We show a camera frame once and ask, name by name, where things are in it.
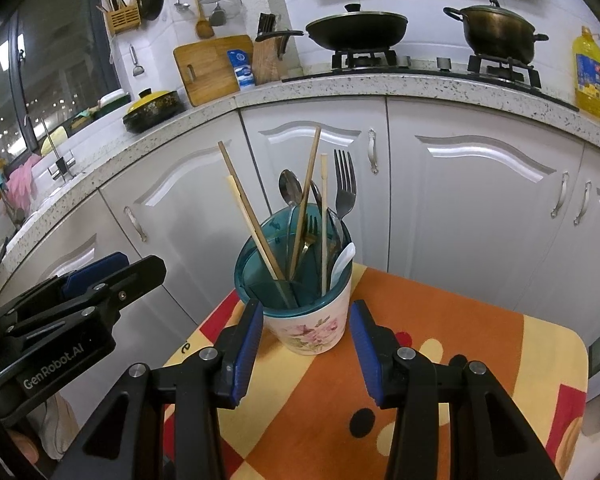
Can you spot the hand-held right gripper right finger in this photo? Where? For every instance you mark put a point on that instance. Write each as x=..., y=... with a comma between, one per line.
x=367, y=360

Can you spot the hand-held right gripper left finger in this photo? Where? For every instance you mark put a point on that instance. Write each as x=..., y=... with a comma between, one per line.
x=247, y=355

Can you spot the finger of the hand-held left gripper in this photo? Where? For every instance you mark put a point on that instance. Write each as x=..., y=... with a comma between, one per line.
x=140, y=275
x=95, y=269

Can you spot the floral utensil holder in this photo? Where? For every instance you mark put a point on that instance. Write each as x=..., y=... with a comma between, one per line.
x=310, y=332

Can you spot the white plastic spoon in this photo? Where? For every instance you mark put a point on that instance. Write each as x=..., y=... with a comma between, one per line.
x=344, y=260

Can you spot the pale wooden chopstick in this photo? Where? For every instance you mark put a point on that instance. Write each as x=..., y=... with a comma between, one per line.
x=232, y=182
x=324, y=185

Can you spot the metal fork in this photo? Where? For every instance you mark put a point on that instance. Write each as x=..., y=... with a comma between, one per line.
x=336, y=232
x=345, y=195

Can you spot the brown wooden chopstick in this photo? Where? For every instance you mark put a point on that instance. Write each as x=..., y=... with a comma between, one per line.
x=240, y=185
x=311, y=170

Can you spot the metal spoon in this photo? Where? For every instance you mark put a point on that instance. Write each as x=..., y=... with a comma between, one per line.
x=290, y=187
x=316, y=192

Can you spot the person's left forearm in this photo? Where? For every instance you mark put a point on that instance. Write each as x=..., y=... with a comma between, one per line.
x=25, y=447

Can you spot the person's left hand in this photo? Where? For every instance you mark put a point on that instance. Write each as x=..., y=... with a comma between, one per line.
x=57, y=427

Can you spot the orange yellow printed blanket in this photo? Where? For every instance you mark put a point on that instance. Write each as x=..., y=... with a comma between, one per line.
x=455, y=330

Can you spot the metal faucet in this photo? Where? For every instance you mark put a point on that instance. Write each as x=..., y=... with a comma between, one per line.
x=60, y=165

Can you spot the pink rubber gloves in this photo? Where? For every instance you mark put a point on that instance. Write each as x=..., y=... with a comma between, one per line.
x=22, y=182

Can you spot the yellow cloth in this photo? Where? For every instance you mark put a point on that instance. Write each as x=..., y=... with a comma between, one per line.
x=55, y=140

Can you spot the white container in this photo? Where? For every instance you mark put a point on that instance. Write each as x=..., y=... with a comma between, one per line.
x=112, y=99

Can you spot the black pot with yellow lid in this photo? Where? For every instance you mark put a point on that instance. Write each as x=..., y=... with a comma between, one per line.
x=152, y=102

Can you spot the dark kitchen window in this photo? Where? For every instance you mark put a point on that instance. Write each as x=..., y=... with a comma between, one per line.
x=55, y=60

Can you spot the wooden cutting board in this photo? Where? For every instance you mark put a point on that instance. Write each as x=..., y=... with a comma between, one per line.
x=210, y=70

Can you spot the blue white packet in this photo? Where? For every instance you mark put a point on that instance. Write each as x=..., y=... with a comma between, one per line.
x=242, y=70

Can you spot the wooden knife block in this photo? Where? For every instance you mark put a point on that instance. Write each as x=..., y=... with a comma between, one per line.
x=266, y=62

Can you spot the bamboo chopstick holder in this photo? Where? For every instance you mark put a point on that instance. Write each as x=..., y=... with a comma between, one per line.
x=125, y=19

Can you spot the wooden spatula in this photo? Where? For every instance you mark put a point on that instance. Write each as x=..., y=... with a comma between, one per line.
x=205, y=27

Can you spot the black gas stove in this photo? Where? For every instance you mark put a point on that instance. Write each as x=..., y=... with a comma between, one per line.
x=362, y=60

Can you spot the black wok with lid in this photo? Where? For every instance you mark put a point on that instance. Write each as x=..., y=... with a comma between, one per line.
x=360, y=30

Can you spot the dark cooking pot with lid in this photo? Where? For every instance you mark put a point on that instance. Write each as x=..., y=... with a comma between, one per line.
x=500, y=35

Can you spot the yellow oil bottle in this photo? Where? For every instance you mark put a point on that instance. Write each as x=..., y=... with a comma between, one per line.
x=591, y=85

